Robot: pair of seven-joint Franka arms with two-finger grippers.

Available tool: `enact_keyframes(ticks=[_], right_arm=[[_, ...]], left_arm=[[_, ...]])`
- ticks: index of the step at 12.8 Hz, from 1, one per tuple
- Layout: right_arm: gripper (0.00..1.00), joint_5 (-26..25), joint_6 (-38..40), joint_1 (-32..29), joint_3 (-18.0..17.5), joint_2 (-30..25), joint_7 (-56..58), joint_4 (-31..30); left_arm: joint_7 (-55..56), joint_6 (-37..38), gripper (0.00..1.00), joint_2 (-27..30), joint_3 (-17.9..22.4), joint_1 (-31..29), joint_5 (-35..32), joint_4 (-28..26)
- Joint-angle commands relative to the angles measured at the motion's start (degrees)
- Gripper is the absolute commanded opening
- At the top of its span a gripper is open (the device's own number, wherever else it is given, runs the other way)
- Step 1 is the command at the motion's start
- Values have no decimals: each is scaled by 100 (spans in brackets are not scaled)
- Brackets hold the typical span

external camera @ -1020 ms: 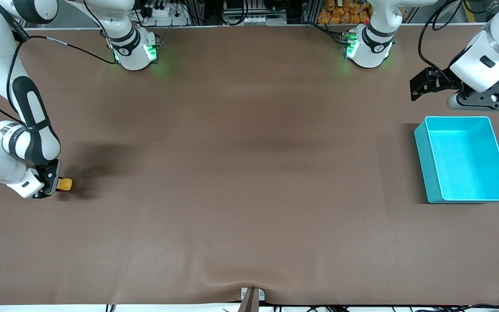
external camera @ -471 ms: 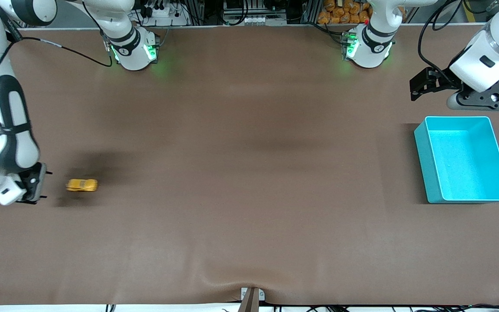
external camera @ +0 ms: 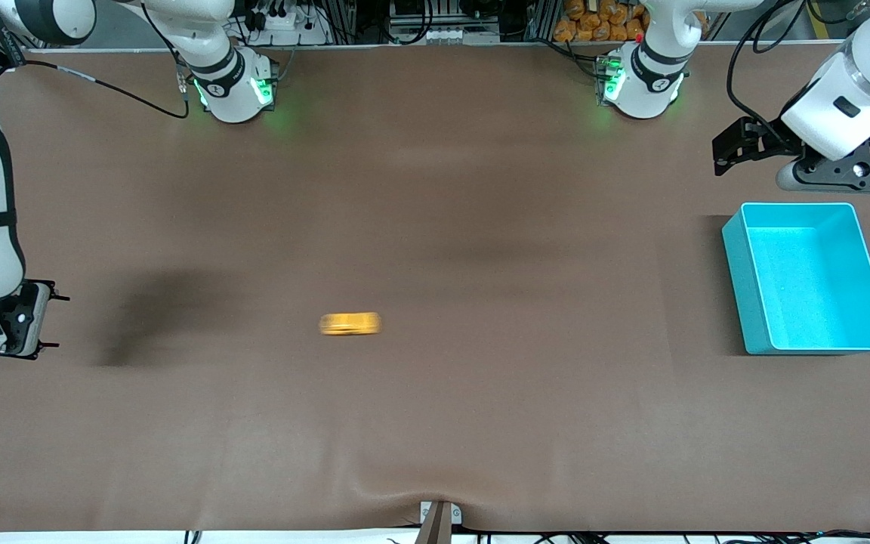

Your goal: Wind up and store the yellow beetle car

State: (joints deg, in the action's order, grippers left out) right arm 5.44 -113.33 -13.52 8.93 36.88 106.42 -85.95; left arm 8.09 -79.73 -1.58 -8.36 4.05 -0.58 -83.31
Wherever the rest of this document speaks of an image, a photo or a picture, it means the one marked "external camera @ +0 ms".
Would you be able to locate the white power strip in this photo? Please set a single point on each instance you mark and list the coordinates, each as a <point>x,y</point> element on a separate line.
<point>291,23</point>

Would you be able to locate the teal plastic bin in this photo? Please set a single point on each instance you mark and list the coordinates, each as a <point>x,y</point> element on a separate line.
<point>820,302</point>

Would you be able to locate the orange round items pile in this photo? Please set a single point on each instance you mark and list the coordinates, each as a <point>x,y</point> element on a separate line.
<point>593,26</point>

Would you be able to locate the brown table mat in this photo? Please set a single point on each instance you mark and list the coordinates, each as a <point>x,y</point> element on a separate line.
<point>435,415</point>

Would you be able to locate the metal table clamp bracket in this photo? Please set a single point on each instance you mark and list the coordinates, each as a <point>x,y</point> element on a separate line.
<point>439,525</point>

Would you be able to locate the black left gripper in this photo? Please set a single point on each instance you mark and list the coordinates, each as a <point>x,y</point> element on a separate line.
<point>767,140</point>

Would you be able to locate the white terminal block row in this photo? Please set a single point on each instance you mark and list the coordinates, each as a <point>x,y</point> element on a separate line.
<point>442,34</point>

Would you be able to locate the yellow beetle toy car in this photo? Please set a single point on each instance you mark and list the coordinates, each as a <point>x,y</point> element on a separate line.
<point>350,324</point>

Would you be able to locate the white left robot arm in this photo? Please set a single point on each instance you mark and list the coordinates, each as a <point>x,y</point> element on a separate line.
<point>865,68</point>

